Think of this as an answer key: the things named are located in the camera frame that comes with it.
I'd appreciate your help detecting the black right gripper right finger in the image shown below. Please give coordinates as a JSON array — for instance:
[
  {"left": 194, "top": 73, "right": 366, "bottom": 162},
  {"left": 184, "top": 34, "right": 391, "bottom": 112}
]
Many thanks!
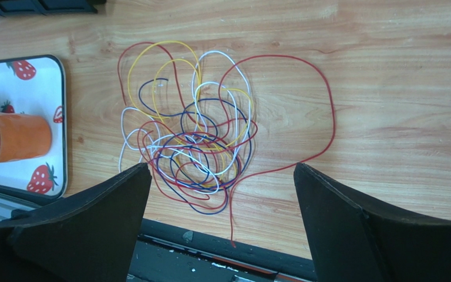
[{"left": 294, "top": 163, "right": 451, "bottom": 281}]

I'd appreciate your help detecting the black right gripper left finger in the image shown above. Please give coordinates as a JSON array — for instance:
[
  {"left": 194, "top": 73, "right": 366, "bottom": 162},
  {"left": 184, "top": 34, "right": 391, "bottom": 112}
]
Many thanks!
[{"left": 0, "top": 163, "right": 152, "bottom": 281}]

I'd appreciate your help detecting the black compartment organizer box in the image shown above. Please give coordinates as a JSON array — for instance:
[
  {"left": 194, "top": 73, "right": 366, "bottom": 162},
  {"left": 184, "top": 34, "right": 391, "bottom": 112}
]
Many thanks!
[{"left": 0, "top": 0, "right": 107, "bottom": 16}]

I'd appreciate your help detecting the orange cup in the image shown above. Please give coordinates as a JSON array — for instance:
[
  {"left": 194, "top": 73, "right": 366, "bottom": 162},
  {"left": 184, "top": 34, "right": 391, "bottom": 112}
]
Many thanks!
[{"left": 0, "top": 113, "right": 52, "bottom": 163}]

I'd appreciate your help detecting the strawberry print tray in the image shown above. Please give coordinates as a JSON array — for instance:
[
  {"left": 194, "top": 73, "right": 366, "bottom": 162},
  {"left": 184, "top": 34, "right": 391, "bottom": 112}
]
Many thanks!
[{"left": 0, "top": 55, "right": 68, "bottom": 201}]

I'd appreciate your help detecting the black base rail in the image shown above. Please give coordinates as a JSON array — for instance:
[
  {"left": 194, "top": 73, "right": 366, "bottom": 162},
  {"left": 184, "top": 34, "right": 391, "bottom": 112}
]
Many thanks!
[{"left": 126, "top": 219, "right": 318, "bottom": 281}]

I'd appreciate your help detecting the red cable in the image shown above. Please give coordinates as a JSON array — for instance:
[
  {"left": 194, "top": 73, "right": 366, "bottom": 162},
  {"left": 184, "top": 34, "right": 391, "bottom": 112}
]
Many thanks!
[{"left": 117, "top": 42, "right": 336, "bottom": 249}]

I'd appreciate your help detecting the blue cable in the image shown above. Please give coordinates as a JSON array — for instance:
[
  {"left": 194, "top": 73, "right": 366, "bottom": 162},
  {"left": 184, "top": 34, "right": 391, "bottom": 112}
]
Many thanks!
[{"left": 137, "top": 78, "right": 253, "bottom": 216}]

